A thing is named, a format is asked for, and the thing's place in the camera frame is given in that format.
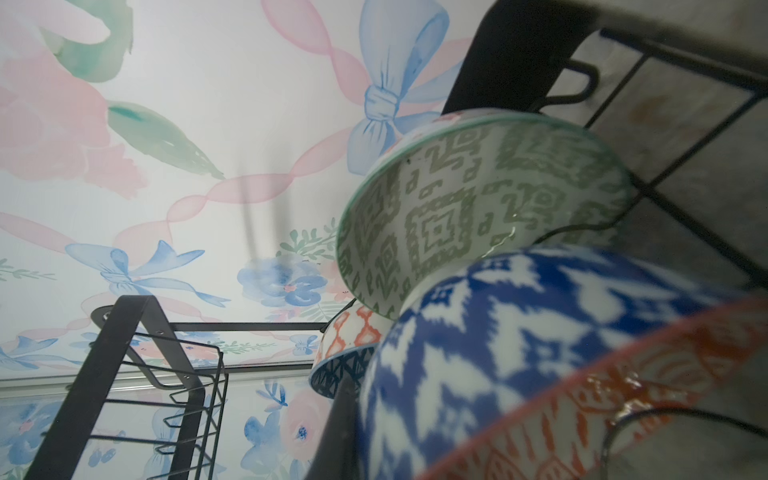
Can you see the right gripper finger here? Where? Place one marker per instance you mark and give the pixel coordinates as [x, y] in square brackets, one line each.
[336, 456]

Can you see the dark blue patterned bowl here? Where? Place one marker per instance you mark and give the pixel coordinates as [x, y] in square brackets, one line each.
[348, 344]

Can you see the red patterned bowl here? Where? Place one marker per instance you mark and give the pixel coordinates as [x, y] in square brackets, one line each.
[541, 363]

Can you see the green patterned bowl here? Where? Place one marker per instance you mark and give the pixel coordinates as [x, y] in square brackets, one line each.
[469, 185]

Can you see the black wire dish rack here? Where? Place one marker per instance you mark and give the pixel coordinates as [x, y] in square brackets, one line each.
[138, 346]

